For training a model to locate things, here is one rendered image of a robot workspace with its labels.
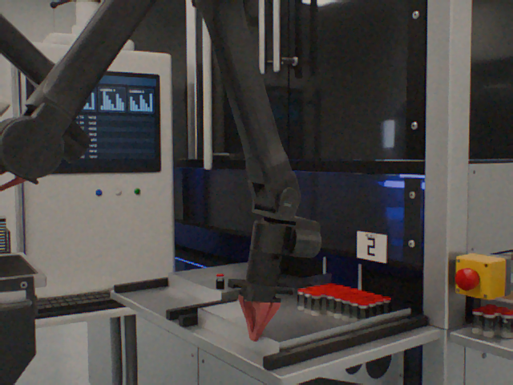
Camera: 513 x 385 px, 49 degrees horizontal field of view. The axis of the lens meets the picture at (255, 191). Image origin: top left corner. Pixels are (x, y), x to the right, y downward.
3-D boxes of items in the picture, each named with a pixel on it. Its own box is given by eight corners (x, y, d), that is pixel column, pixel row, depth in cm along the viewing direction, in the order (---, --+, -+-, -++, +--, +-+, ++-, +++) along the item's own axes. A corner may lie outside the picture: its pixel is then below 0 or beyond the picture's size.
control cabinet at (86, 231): (158, 273, 201) (154, 51, 196) (177, 283, 185) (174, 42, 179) (5, 289, 177) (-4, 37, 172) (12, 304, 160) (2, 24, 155)
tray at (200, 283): (270, 269, 167) (270, 258, 167) (331, 286, 146) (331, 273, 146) (167, 285, 147) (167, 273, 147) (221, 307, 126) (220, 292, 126)
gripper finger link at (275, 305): (276, 346, 95) (284, 290, 96) (242, 346, 91) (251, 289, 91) (252, 335, 101) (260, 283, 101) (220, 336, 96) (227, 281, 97)
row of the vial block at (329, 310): (309, 306, 126) (309, 286, 126) (370, 326, 112) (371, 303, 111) (302, 308, 125) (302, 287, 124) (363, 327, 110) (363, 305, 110)
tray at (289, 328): (321, 298, 133) (321, 284, 133) (410, 325, 113) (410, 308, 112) (197, 325, 113) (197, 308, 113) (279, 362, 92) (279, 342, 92)
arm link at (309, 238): (255, 180, 100) (283, 186, 93) (304, 190, 107) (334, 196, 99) (242, 247, 100) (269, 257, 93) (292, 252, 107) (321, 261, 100)
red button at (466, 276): (464, 285, 105) (464, 265, 105) (483, 289, 102) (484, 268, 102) (452, 289, 103) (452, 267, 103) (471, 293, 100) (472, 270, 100)
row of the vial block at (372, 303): (317, 305, 127) (317, 285, 127) (378, 323, 113) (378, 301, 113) (310, 306, 126) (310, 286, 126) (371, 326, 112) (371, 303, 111)
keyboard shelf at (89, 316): (157, 288, 187) (157, 281, 187) (190, 308, 163) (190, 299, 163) (12, 306, 165) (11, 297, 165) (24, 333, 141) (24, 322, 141)
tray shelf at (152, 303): (260, 273, 171) (260, 267, 171) (463, 330, 115) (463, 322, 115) (110, 297, 143) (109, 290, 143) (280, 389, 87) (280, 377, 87)
